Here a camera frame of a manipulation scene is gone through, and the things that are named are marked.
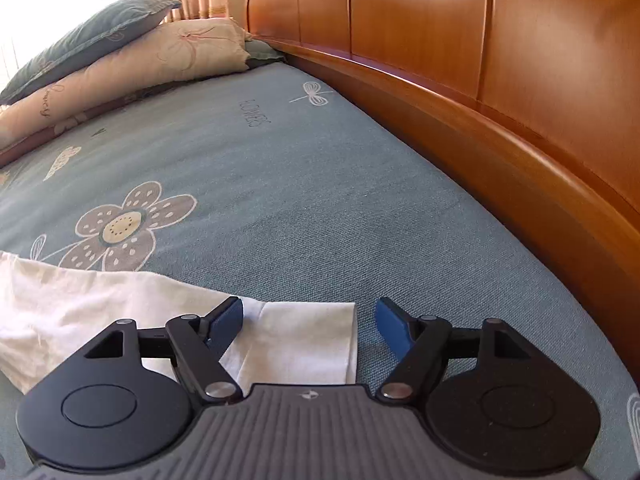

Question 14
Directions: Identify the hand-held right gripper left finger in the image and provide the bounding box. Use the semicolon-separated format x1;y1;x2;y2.
84;296;245;403

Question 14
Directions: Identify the wooden headboard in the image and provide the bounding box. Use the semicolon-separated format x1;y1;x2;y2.
246;0;640;381

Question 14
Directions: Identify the teal floral pillow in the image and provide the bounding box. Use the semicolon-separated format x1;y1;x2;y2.
0;0;182;106

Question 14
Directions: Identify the pink floral folded quilt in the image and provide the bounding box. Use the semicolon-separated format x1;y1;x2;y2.
0;17;253;161

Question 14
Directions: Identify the dark green cushion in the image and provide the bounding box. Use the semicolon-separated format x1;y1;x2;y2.
244;39;287;70

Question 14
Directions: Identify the white printed t-shirt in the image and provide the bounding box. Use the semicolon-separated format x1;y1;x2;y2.
0;251;358;395

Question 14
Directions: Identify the blue floral bed sheet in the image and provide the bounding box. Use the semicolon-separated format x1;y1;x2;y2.
0;60;640;480

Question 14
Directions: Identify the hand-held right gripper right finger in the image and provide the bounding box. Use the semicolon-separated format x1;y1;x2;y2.
375;297;532;403

